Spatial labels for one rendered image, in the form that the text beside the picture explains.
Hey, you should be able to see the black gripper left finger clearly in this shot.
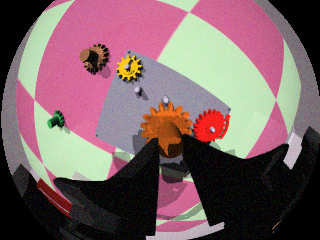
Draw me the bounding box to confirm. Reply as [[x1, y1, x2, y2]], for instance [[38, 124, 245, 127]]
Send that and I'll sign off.
[[53, 137, 160, 236]]

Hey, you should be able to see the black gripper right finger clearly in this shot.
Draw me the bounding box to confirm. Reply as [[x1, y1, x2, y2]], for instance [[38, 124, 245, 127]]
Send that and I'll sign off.
[[181, 133, 289, 227]]

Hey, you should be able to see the grey flat board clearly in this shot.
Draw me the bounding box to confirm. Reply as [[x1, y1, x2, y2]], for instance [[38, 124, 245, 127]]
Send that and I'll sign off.
[[95, 49, 232, 173]]

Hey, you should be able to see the orange gear with hub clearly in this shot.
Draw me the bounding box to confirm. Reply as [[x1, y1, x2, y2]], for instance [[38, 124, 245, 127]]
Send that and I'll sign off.
[[140, 103, 193, 159]]

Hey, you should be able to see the yellow gear with black stripe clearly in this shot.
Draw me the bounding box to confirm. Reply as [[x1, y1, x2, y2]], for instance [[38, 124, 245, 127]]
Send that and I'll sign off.
[[116, 55, 143, 81]]

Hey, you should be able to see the brown gear with tall hub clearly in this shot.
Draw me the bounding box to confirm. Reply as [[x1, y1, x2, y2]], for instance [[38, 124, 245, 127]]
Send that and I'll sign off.
[[80, 43, 109, 72]]

